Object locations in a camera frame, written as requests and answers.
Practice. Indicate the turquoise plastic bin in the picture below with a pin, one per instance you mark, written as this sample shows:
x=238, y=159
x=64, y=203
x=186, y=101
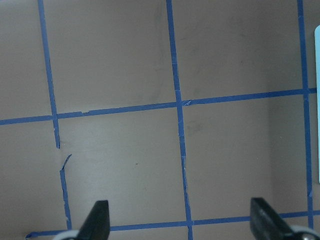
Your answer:
x=317, y=70

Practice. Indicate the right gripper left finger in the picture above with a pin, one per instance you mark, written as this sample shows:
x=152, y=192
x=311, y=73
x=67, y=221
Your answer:
x=97, y=224

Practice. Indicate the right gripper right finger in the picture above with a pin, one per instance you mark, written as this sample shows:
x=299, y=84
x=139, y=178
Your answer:
x=265, y=222

